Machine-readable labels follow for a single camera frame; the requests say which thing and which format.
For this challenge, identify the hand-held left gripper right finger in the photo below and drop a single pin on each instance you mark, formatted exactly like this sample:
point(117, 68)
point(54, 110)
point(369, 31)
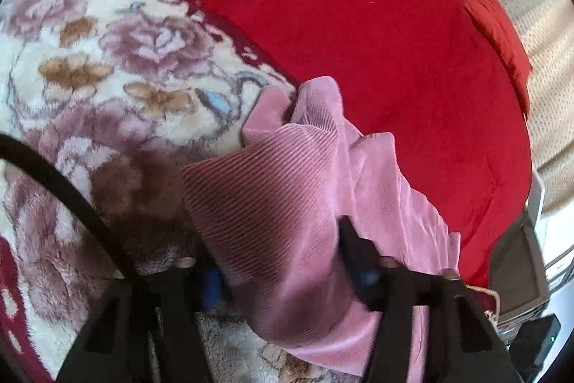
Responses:
point(364, 275)

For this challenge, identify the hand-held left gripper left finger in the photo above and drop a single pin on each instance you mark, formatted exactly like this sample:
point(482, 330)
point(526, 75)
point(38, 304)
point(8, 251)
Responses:
point(210, 286)

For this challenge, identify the pink zip jacket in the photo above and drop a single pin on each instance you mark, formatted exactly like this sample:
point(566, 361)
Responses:
point(278, 194)

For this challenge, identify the dark box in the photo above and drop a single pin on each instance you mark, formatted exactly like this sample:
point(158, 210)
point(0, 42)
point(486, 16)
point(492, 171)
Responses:
point(533, 347)

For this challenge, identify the white flat board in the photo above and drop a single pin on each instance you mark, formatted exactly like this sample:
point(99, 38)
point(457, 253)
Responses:
point(538, 194)

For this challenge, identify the red blanket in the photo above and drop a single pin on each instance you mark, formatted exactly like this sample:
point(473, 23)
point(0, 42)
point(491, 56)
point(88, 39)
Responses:
point(358, 51)

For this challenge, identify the floral plush blanket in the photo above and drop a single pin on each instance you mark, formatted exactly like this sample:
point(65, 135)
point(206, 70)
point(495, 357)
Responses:
point(112, 64)

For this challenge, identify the red pillow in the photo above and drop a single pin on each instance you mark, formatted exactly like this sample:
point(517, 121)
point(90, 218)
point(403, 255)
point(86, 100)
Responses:
point(502, 37)

